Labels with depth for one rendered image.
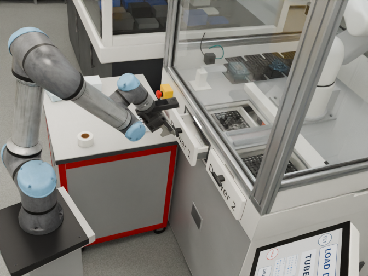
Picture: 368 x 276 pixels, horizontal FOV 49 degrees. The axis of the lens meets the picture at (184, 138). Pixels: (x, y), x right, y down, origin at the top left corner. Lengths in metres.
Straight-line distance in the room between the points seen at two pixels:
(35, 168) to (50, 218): 0.19
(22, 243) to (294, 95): 1.00
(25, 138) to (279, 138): 0.81
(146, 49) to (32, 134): 1.19
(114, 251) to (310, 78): 1.66
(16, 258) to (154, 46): 1.46
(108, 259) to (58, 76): 1.43
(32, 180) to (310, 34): 0.93
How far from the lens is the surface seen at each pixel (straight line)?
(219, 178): 1.56
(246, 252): 1.59
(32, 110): 1.36
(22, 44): 1.26
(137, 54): 2.43
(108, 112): 1.32
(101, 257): 2.40
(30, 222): 1.49
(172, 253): 2.43
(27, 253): 1.48
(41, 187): 1.37
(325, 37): 1.05
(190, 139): 1.68
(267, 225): 1.50
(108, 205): 2.12
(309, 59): 1.09
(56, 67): 1.17
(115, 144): 1.89
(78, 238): 1.50
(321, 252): 1.14
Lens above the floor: 1.98
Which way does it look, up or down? 39 degrees down
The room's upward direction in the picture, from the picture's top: 8 degrees clockwise
